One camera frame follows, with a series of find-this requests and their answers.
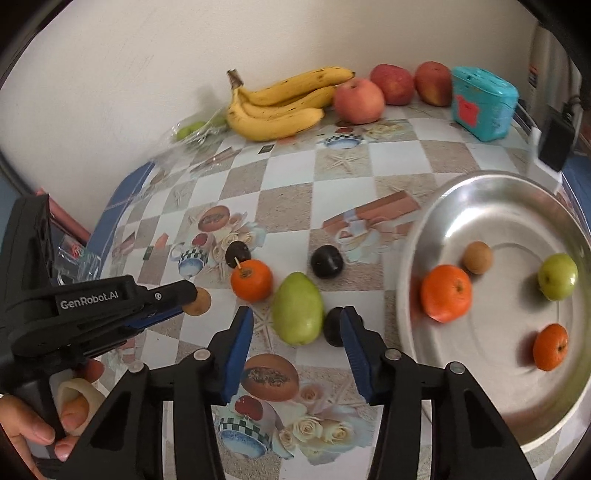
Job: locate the person's left hand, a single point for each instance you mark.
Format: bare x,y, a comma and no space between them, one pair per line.
27,429

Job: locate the round green pear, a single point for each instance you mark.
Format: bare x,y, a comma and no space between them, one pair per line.
557,277

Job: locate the clear plastic fruit tray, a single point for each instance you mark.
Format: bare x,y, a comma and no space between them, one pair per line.
203,134

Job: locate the black power adapter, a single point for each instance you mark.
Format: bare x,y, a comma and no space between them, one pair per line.
556,138

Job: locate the white power strip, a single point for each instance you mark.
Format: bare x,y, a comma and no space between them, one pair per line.
540,171

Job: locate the bunch of yellow bananas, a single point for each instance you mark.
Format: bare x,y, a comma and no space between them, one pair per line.
277,122

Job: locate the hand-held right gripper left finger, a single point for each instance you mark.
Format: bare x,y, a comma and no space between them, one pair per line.
238,355

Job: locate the dark plum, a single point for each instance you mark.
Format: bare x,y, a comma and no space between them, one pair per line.
332,325
326,261
238,253

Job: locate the red apple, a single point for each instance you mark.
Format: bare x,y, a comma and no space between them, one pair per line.
392,84
359,100
433,84

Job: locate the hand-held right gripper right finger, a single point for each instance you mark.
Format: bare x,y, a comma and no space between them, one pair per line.
358,355

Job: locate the glass mug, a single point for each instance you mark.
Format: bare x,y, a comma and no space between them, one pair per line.
78,258

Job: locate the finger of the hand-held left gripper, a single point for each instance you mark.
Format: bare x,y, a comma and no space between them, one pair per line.
171,293
152,320

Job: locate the large orange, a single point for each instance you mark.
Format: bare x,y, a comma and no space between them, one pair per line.
445,293

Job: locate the round steel plate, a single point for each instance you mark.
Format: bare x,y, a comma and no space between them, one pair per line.
498,369

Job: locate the steel thermos jug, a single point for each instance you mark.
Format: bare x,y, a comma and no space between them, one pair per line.
547,69

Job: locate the small green fruit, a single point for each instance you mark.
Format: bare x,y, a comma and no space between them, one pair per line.
219,121
189,130

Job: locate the printed checkered tablecloth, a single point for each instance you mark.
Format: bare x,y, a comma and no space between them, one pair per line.
286,203

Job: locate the long green pear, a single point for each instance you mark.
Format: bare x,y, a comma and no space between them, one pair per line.
297,308

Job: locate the teal plastic box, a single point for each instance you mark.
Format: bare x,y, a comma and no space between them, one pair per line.
485,110

